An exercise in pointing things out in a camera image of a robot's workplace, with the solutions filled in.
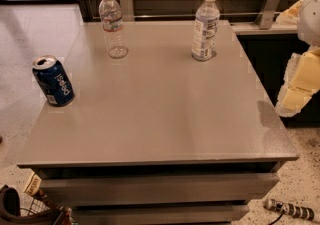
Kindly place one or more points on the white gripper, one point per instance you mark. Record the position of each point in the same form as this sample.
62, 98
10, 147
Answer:
310, 19

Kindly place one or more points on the clear water bottle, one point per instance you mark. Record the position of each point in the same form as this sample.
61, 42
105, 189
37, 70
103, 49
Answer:
113, 28

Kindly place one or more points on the water bottle with white label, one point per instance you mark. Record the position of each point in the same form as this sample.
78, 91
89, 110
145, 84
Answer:
205, 29

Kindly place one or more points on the grey drawer cabinet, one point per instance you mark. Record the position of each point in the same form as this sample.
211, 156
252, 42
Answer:
158, 112

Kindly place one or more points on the upper grey drawer front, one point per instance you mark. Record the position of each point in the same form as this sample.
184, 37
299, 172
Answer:
159, 189

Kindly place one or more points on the grey drawer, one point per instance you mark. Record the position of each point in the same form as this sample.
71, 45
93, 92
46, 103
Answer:
162, 215
159, 189

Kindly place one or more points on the lower grey drawer front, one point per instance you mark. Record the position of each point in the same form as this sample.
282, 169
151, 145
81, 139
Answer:
162, 215

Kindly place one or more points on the blue Pepsi can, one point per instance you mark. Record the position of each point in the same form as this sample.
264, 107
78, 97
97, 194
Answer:
53, 80

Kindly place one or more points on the tan snack packet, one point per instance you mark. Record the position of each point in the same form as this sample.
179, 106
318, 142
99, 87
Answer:
32, 185

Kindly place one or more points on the right metal wall bracket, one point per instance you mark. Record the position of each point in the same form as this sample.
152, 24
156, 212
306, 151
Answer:
265, 18

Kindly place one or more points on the metal wall bracket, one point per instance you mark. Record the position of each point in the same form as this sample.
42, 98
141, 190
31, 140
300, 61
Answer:
127, 10
265, 18

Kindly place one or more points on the black and white striped handle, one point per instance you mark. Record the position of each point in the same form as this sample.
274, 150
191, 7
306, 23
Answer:
290, 209

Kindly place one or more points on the left metal wall bracket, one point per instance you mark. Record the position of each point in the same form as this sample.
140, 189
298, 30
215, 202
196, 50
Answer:
127, 10

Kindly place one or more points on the wire basket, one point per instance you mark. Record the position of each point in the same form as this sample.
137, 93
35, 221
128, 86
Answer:
32, 206

